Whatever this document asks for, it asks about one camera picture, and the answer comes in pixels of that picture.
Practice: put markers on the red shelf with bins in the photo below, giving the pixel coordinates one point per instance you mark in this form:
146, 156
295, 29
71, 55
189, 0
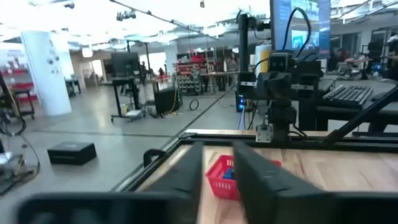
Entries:
188, 81

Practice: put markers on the black monitor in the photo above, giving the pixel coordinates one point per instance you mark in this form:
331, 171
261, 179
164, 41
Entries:
126, 63

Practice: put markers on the black box on floor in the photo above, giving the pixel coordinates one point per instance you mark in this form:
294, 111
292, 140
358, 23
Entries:
71, 153

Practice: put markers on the blue box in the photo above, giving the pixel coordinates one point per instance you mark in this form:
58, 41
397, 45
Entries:
228, 174

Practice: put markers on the black keyboard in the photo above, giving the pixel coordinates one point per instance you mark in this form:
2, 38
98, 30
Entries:
346, 95

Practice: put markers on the large lit monitor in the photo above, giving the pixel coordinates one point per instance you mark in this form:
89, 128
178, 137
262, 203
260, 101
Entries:
300, 40

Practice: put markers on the black post with silver strip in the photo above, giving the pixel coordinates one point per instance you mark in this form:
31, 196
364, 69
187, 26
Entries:
247, 77
307, 109

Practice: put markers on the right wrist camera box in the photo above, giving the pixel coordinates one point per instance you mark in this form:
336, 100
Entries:
281, 62

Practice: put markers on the black computer tower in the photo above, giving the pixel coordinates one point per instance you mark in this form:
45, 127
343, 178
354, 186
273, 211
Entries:
166, 101

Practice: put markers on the black aluminium table frame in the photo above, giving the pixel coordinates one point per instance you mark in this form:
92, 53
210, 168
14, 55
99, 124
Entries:
217, 139

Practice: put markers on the black monitor pole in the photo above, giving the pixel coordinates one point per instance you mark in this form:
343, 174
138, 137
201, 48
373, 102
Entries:
244, 43

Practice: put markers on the red tool cart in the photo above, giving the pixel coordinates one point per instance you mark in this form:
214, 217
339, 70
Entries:
21, 90

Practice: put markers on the black frame clamp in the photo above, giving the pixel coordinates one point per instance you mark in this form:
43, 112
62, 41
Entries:
152, 152

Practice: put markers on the black standing desk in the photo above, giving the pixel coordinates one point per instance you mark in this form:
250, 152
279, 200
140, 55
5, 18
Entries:
116, 99

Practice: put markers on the red plastic basket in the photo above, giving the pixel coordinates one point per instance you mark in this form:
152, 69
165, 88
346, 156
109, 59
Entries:
220, 180

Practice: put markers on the grey desk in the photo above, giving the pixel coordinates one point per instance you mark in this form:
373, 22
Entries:
357, 111

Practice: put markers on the white and yellow box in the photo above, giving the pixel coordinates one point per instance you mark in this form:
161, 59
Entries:
262, 59

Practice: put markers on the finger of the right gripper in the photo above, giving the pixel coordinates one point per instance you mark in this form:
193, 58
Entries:
284, 84
267, 84

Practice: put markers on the white round pillar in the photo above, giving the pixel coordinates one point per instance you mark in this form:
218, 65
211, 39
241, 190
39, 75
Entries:
46, 71

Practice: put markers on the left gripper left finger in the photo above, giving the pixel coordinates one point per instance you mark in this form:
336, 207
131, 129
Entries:
180, 180

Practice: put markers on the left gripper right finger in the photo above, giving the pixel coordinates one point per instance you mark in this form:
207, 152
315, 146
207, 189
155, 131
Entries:
264, 193

